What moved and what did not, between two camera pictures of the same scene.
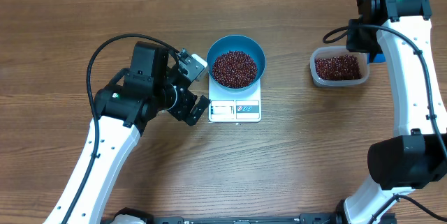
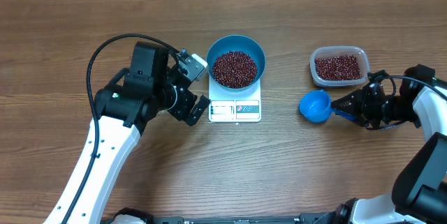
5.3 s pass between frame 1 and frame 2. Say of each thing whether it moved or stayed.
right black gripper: moved
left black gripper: stayed
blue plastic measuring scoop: moved
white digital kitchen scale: stayed
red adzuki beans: stayed
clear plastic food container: stayed
